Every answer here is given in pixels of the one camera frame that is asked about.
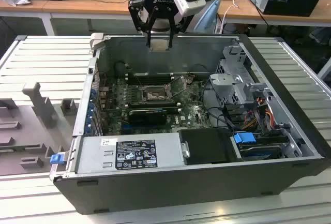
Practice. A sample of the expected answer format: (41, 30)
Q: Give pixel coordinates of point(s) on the silver metal drive cage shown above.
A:
(225, 80)

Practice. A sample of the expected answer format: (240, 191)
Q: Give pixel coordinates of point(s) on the black RAM slot bank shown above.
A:
(155, 106)
(150, 77)

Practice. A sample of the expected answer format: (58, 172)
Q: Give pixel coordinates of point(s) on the thin metal locking lever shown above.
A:
(138, 79)

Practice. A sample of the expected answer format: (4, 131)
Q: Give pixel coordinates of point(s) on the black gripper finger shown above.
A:
(149, 37)
(171, 37)

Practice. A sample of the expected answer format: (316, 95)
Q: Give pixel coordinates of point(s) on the silver square CPU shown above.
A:
(159, 45)

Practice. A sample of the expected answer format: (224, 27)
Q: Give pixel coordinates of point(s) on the blue case latch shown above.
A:
(57, 158)

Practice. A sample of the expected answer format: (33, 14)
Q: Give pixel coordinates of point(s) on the black open PC case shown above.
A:
(181, 190)

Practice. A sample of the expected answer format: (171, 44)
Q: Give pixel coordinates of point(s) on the blue disk carrier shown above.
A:
(243, 139)

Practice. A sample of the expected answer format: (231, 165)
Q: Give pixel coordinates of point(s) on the pale blue teach pendant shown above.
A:
(209, 17)

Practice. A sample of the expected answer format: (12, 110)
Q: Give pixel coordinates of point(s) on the grey power supply unit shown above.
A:
(90, 156)

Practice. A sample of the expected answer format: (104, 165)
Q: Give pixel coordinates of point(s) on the black cylinder part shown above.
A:
(119, 68)

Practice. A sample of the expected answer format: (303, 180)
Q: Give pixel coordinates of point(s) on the green RAM stick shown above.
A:
(6, 149)

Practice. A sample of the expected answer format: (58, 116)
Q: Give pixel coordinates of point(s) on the wooden desk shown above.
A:
(103, 4)

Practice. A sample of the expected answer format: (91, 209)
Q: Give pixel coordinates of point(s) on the CPU socket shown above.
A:
(155, 95)

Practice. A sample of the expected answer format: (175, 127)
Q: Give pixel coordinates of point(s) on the black plastic shroud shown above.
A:
(207, 146)

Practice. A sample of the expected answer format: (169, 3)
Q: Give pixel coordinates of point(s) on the blue expansion slot retainers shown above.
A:
(91, 110)

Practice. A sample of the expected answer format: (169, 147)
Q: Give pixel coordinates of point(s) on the grey parts rack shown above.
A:
(26, 120)

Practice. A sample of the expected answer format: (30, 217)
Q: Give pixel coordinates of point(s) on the green motherboard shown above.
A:
(191, 112)

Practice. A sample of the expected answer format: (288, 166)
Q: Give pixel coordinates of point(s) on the black hard disk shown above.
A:
(258, 154)

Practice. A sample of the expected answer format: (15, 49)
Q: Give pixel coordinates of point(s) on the black graphics card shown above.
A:
(147, 117)

